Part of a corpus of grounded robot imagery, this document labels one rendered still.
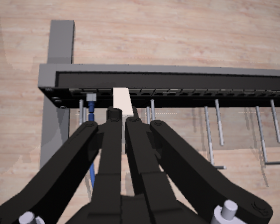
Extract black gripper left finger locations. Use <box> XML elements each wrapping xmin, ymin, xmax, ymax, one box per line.
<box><xmin>0</xmin><ymin>88</ymin><xmax>124</xmax><ymax>224</ymax></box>

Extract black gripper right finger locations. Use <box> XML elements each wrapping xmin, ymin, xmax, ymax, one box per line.
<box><xmin>121</xmin><ymin>88</ymin><xmax>273</xmax><ymax>224</ymax></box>

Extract blue cable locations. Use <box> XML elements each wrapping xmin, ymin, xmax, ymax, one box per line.
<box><xmin>88</xmin><ymin>113</ymin><xmax>95</xmax><ymax>189</ymax></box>

